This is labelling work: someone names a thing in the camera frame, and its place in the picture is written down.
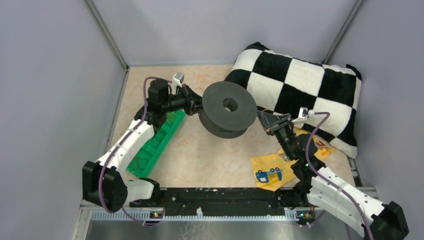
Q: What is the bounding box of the black white checkered pillow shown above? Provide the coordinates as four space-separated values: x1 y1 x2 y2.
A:
225 42 362 158

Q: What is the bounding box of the green compartment tray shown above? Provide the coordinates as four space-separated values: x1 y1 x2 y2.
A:
126 110 186 178

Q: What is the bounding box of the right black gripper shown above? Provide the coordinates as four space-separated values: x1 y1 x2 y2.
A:
256 110 296 161

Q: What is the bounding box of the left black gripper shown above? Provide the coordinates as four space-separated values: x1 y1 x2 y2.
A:
161 83 214 116

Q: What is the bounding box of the yellow cloth with car print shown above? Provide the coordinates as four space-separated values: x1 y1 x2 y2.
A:
250 135 338 192

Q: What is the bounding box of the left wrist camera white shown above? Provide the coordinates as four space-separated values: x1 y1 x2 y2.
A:
171 72 185 88

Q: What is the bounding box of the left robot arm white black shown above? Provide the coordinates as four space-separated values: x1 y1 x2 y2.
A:
82 72 202 213

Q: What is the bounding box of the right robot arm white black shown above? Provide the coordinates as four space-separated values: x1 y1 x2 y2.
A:
257 107 410 240

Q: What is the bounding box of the black cable spool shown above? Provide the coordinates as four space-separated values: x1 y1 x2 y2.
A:
198 81 258 139

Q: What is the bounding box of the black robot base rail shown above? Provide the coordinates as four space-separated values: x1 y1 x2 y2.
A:
129 187 319 219

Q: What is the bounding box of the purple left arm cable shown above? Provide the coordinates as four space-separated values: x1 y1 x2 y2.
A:
98 76 173 227

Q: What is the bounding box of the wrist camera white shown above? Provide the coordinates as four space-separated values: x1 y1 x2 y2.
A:
291 107 315 125
171 72 185 88

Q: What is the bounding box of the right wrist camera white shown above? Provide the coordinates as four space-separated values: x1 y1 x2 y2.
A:
291 107 315 125

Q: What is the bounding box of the white slotted cable duct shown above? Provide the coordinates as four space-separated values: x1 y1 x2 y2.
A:
91 208 299 222

